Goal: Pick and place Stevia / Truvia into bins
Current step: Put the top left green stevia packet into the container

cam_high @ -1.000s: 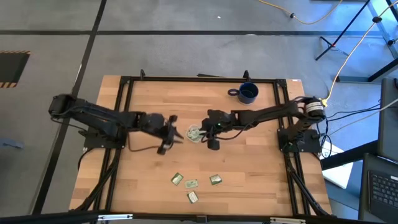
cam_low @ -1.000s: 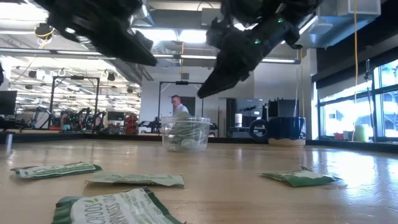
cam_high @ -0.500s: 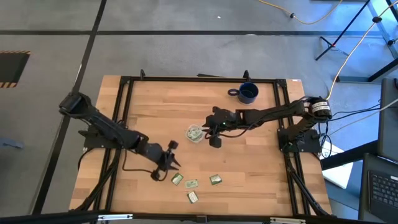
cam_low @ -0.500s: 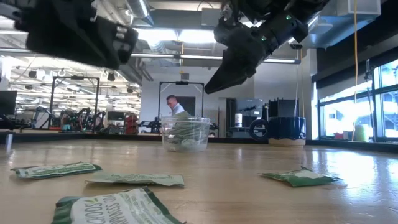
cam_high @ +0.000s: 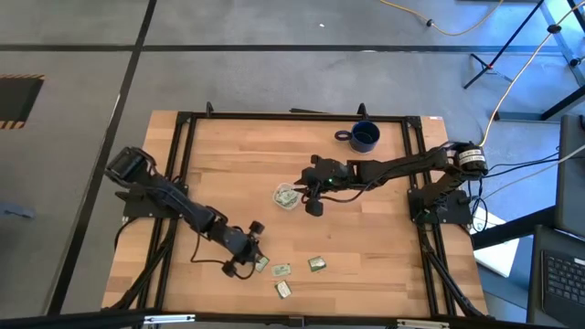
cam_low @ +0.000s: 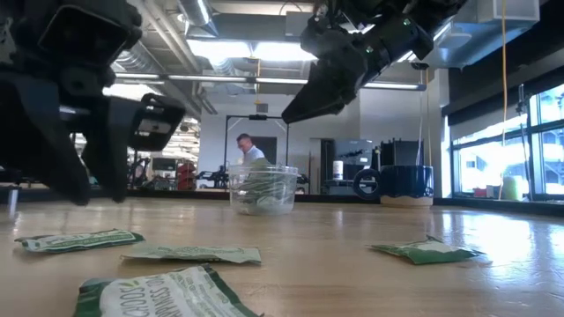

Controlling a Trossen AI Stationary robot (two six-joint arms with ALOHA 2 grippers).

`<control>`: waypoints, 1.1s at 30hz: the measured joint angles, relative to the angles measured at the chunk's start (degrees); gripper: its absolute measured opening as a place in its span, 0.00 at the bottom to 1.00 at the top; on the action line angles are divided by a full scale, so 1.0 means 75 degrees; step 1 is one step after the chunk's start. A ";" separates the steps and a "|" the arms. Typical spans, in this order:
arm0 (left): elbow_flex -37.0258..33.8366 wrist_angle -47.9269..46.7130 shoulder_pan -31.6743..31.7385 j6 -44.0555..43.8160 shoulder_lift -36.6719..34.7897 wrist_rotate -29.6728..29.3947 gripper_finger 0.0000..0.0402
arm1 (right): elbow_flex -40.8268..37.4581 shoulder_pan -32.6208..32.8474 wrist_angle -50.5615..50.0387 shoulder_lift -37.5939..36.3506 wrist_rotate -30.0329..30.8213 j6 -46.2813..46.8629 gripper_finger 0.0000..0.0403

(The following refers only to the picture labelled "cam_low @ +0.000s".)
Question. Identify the green white sweetener packet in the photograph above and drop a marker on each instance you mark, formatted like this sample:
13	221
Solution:
264	187
264	203
198	255
260	167
79	241
167	295
425	254

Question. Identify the red robot equipment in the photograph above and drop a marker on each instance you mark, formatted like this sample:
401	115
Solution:
186	176

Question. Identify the clear plastic container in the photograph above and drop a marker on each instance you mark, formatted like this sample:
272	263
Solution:
288	198

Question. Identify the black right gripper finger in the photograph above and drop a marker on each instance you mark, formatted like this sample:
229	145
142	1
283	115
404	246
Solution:
321	94

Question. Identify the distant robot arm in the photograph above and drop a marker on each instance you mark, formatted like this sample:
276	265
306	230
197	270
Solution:
216	176

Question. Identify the black aluminium table frame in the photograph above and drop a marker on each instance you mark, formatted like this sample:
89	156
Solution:
176	193

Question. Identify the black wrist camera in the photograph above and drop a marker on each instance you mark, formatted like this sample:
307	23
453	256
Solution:
335	44
156	123

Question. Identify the pale green container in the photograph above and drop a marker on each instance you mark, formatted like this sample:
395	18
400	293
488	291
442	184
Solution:
512	189

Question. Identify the black equipment box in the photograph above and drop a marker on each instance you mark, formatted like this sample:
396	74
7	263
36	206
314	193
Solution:
401	153

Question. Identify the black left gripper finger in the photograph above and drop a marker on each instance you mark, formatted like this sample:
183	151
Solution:
110	145
35	132

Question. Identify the distant black robot arms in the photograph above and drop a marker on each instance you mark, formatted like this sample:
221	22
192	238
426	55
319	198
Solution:
141	169

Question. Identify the black framed window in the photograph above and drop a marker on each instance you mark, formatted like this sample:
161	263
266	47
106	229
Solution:
484	163

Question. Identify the black metal gantry frame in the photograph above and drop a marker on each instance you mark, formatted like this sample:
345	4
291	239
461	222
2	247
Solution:
257	117

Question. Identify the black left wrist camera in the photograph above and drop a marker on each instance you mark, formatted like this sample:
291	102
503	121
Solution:
156	123

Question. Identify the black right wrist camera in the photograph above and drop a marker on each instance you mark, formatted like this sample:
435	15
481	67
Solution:
335	44

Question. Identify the long ceiling light fixture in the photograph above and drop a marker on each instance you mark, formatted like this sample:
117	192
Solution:
220	78

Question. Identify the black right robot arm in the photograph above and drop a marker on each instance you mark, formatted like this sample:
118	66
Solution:
445	6

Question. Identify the dark blue ceramic mug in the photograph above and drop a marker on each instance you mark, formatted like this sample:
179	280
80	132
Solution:
407	182

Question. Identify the grey ceiling box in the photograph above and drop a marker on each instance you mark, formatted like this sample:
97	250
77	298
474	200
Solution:
294	24

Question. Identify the person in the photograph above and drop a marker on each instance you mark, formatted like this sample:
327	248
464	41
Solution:
252	152

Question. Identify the white cylindrical canister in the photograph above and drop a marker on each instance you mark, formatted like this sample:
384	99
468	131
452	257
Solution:
338	169

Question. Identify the silver metal post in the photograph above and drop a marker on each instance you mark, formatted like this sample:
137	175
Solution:
12	204

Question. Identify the dark grey monitor back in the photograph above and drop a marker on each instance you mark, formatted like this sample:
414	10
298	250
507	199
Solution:
352	152

